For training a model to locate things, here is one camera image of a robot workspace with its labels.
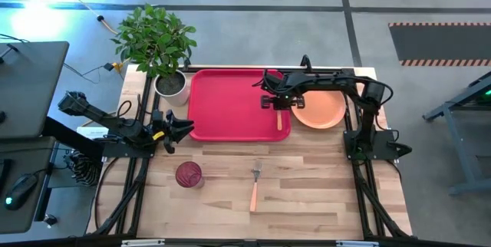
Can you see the black floor mat striped edge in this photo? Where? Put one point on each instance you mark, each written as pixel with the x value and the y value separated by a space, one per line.
pixel 441 43

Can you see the green leafy plant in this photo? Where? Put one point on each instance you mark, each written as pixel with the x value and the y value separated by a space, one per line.
pixel 153 38

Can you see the pink translucent cup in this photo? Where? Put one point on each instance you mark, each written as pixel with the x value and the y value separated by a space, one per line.
pixel 188 174

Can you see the orange plate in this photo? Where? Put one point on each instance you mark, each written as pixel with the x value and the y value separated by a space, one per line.
pixel 320 110

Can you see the white plant pot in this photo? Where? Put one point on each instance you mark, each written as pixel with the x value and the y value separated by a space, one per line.
pixel 172 87

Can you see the white paper label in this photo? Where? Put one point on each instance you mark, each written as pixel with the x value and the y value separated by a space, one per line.
pixel 92 132

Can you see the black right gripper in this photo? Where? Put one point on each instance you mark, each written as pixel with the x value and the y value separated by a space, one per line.
pixel 284 99

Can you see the red plastic tray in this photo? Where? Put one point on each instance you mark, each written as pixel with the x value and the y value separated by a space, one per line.
pixel 230 105

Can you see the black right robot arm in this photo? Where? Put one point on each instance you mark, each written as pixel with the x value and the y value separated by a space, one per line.
pixel 326 80

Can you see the yellow tag on gripper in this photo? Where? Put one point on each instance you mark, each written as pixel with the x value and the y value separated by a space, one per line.
pixel 158 136

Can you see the grey desk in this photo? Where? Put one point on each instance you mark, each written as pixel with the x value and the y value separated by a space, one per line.
pixel 27 86

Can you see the black computer mouse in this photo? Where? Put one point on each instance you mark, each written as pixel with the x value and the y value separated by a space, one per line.
pixel 19 191

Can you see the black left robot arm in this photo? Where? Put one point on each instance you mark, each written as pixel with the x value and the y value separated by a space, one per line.
pixel 96 114

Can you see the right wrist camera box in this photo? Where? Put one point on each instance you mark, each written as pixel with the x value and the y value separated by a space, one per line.
pixel 273 80

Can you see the grey metal side table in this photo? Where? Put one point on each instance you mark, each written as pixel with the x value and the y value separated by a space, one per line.
pixel 456 143

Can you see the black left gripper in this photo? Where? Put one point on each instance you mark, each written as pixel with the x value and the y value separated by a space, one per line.
pixel 159 122

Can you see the silver metal bracket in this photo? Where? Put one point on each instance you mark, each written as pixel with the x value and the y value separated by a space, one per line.
pixel 356 243
pixel 142 242

